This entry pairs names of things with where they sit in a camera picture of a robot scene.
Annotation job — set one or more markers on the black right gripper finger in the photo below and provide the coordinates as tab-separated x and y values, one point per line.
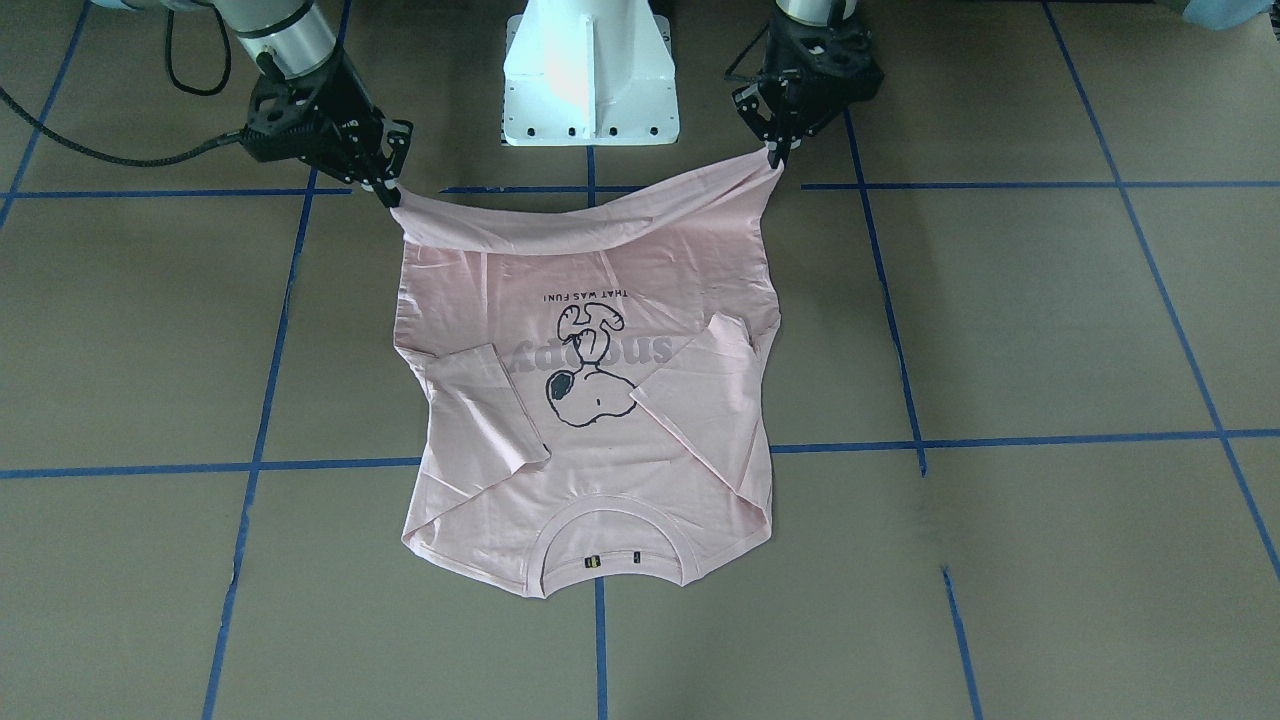
387	191

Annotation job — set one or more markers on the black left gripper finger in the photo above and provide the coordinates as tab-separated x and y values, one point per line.
777	153

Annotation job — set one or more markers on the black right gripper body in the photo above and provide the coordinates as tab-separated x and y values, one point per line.
347	98

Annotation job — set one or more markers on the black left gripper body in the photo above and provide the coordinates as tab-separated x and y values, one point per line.
797	108

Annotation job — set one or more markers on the pink printed t-shirt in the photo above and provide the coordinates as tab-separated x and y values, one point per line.
594	382

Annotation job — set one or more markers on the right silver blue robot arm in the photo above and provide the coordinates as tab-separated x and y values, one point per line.
296	33

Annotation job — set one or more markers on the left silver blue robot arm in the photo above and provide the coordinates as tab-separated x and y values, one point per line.
811	13

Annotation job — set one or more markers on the blue tape strip crosswise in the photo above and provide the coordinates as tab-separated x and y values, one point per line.
812	448

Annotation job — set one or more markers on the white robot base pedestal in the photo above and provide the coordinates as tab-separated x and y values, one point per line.
589	73

